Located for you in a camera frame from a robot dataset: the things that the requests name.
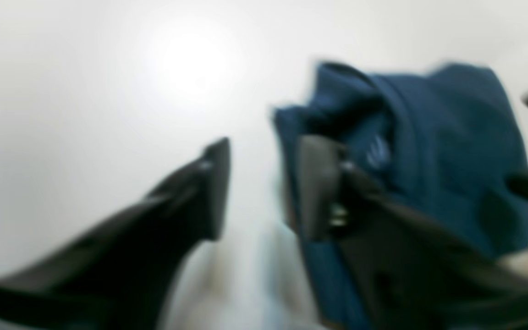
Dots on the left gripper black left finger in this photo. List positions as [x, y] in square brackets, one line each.
[120, 274]

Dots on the dark blue t-shirt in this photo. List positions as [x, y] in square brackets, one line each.
[442, 144]

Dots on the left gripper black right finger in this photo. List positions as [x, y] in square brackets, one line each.
[410, 272]

